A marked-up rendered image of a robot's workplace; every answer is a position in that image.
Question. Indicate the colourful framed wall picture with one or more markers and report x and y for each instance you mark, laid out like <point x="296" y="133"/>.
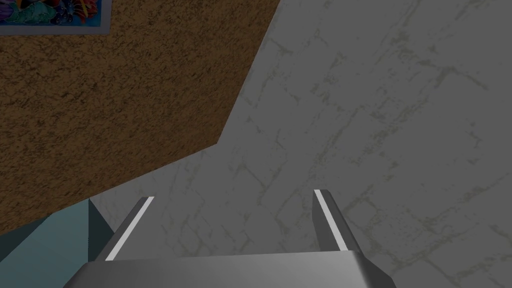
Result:
<point x="52" y="14"/>

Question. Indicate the pale blue cabinet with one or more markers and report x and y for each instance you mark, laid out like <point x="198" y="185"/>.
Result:
<point x="52" y="248"/>

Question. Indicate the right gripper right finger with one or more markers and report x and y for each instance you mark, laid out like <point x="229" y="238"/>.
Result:
<point x="330" y="222"/>

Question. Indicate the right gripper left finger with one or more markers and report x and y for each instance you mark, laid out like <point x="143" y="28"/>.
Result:
<point x="127" y="233"/>

